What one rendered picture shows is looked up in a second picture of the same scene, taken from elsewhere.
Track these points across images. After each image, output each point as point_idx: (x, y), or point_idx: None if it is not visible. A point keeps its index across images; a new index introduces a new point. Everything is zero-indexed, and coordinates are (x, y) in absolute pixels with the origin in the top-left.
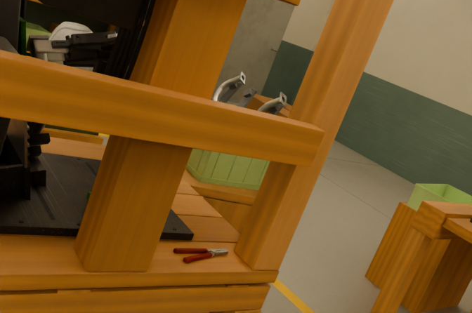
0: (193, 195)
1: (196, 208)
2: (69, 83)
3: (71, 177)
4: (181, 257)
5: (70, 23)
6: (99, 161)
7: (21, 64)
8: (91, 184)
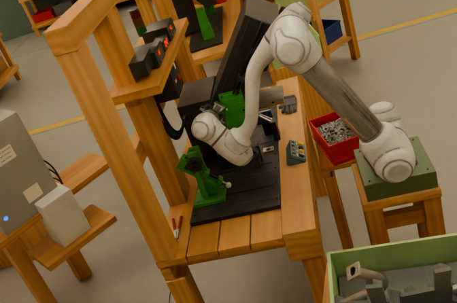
0: (248, 239)
1: (228, 236)
2: None
3: (249, 180)
4: (177, 219)
5: (381, 103)
6: (277, 190)
7: None
8: (242, 187)
